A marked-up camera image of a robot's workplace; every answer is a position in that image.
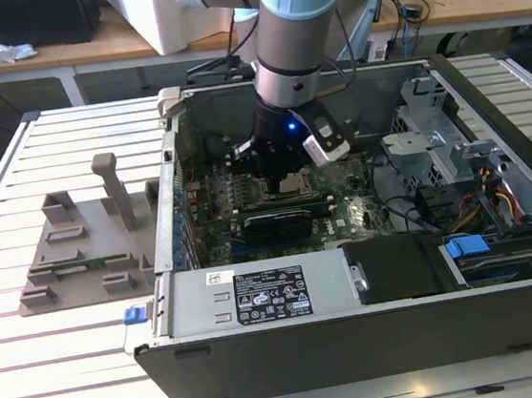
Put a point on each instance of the black plastic bay cover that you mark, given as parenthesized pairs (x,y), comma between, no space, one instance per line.
(398,265)

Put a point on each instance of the large black box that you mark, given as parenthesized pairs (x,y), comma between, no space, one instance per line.
(24,20)

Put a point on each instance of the silver power supply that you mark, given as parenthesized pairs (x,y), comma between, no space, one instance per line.
(196,303)

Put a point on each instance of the hard disk in blue carrier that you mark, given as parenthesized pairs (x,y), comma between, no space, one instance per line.
(499,266)

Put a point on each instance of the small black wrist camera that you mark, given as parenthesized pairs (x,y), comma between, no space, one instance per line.
(242,151)

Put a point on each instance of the green motherboard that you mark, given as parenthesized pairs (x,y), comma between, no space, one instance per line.
(349,209)

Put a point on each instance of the silver metal drive cage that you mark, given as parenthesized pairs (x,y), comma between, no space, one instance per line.
(413,144)

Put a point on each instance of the black and silver PC case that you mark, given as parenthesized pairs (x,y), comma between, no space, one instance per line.
(360,351)

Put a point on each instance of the crumpled white paper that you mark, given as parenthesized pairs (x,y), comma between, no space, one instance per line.
(13,51)

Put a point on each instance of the black graphics card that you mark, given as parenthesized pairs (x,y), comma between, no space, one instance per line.
(279,226)

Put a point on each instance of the CPU socket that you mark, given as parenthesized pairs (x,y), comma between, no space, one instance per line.
(316,182)

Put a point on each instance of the silver CPU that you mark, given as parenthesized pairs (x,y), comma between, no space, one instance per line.
(295,183)

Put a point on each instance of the large white box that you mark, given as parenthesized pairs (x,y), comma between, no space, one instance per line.
(188,25)

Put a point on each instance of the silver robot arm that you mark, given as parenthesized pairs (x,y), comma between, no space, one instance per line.
(295,37)

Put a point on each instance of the blue plastic latch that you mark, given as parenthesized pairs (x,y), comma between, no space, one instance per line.
(133,316)

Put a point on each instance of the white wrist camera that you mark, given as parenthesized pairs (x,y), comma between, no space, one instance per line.
(332,150)

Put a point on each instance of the grey parts rack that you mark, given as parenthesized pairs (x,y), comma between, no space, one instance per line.
(79,292)

